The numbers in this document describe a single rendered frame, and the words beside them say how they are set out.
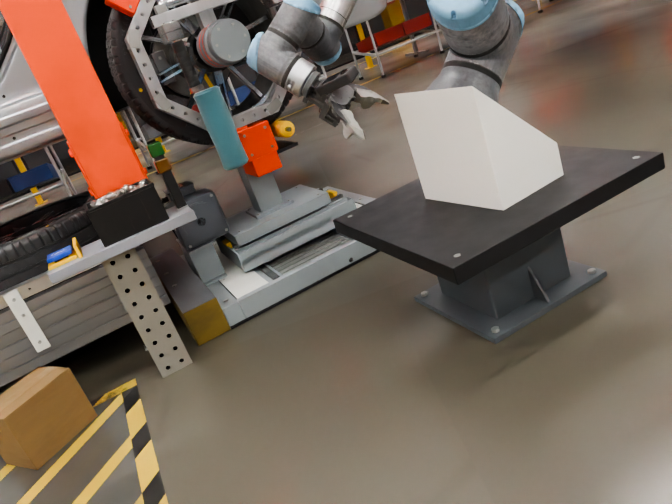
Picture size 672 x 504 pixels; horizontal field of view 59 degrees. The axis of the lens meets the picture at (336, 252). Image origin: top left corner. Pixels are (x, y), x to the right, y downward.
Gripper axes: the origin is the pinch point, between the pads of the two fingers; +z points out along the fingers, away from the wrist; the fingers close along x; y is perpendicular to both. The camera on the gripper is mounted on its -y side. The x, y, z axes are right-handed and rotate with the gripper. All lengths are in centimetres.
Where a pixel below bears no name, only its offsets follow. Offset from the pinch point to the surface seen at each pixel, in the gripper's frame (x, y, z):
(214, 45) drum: -17, 27, -56
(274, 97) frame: -31, 49, -38
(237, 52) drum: -21, 29, -50
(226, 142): -3, 47, -40
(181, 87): -44, 88, -81
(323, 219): -19, 79, -2
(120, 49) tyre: -10, 44, -85
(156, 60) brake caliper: -41, 78, -92
